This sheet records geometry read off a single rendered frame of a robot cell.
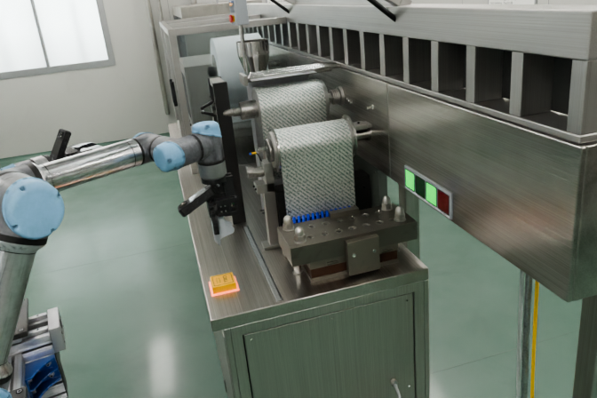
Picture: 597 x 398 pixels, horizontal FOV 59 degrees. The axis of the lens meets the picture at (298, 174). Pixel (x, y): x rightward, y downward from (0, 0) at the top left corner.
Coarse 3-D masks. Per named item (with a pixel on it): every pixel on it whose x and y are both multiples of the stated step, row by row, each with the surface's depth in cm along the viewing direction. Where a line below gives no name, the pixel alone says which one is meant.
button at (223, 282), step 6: (216, 276) 160; (222, 276) 159; (228, 276) 159; (216, 282) 157; (222, 282) 156; (228, 282) 156; (234, 282) 156; (216, 288) 154; (222, 288) 155; (228, 288) 155; (234, 288) 156
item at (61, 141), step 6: (60, 132) 188; (66, 132) 187; (60, 138) 188; (66, 138) 188; (54, 144) 189; (60, 144) 187; (66, 144) 188; (54, 150) 188; (60, 150) 187; (54, 156) 187; (60, 156) 188
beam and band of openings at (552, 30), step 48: (288, 48) 258; (336, 48) 197; (384, 48) 154; (432, 48) 127; (480, 48) 111; (528, 48) 95; (576, 48) 84; (480, 96) 114; (528, 96) 100; (576, 96) 86
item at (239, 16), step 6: (228, 0) 204; (234, 0) 199; (240, 0) 200; (234, 6) 201; (240, 6) 200; (246, 6) 202; (234, 12) 202; (240, 12) 201; (246, 12) 202; (234, 18) 203; (240, 18) 202; (246, 18) 203; (234, 24) 205; (240, 24) 202; (246, 24) 204
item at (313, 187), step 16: (336, 160) 167; (352, 160) 169; (288, 176) 164; (304, 176) 166; (320, 176) 167; (336, 176) 169; (352, 176) 170; (288, 192) 166; (304, 192) 167; (320, 192) 169; (336, 192) 170; (352, 192) 172; (288, 208) 167; (304, 208) 169; (320, 208) 171
